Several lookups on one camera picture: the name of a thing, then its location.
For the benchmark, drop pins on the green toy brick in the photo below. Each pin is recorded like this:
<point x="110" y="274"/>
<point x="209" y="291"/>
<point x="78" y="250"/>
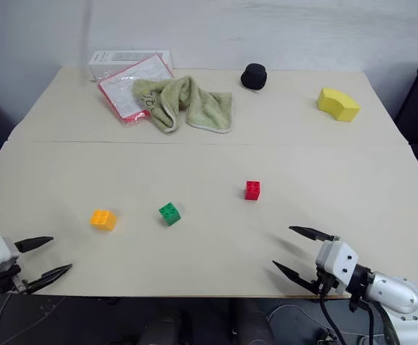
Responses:
<point x="170" y="214"/>

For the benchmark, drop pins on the olive green towel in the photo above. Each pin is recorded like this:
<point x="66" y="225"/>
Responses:
<point x="208" y="108"/>

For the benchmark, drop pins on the orange toy brick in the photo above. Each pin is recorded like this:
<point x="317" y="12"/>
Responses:
<point x="103" y="219"/>

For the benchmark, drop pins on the black round knob-shaped object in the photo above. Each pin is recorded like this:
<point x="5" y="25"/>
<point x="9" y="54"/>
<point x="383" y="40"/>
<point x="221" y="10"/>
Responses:
<point x="253" y="77"/>

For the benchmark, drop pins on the yellow curved foam block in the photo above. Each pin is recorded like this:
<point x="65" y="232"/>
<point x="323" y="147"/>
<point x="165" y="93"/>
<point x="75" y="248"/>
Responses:
<point x="338" y="104"/>

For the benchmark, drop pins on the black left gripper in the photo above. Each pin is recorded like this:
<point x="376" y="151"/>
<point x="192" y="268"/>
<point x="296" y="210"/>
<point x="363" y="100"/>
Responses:
<point x="9" y="282"/>

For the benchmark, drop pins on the red-edged laminated card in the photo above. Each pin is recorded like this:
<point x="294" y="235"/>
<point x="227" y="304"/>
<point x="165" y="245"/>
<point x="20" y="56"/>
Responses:
<point x="120" y="91"/>

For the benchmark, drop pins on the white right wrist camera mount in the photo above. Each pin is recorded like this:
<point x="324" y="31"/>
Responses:
<point x="334" y="258"/>

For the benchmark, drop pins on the white cardboard box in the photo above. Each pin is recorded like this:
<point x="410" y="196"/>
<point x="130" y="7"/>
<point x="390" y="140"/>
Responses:
<point x="104" y="60"/>

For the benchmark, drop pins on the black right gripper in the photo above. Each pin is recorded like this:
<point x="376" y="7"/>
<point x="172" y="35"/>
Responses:
<point x="326" y="284"/>

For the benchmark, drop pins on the red toy brick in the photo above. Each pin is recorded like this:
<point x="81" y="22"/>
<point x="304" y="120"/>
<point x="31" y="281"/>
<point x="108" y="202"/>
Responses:
<point x="252" y="190"/>

